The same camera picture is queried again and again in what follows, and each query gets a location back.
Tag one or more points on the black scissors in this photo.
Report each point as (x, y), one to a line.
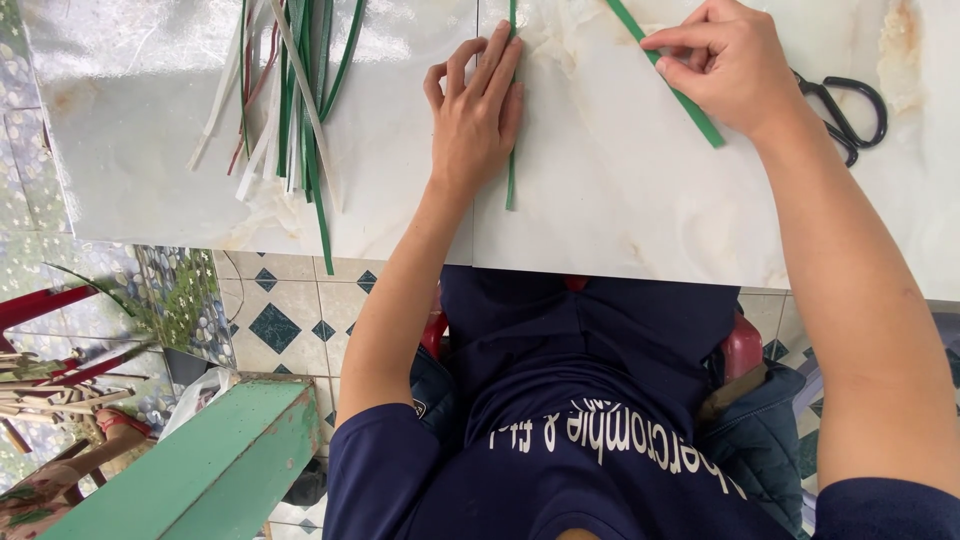
(844, 112)

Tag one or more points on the person's left hand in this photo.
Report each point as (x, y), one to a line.
(472, 135)

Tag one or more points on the red plastic chair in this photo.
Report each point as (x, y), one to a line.
(742, 345)

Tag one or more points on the wide green plastic strip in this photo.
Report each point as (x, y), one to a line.
(701, 120)

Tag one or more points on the person's right hand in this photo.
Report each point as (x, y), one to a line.
(739, 75)

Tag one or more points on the thin green plastic strip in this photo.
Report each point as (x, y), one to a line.
(511, 180)

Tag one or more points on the green wooden bench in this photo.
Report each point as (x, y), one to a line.
(210, 465)

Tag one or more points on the white plastic bag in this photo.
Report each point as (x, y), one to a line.
(196, 397)

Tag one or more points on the red sandal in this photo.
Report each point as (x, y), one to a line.
(120, 421)

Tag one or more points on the red metal frame chair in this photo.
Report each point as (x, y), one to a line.
(45, 304)

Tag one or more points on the black plastic bag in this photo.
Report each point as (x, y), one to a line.
(306, 484)

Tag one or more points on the pile of green white strips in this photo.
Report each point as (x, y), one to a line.
(296, 90)

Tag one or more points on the bundle of bamboo sticks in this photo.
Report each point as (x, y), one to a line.
(52, 394)

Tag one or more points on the navy printed t-shirt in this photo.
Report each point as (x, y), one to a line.
(570, 420)

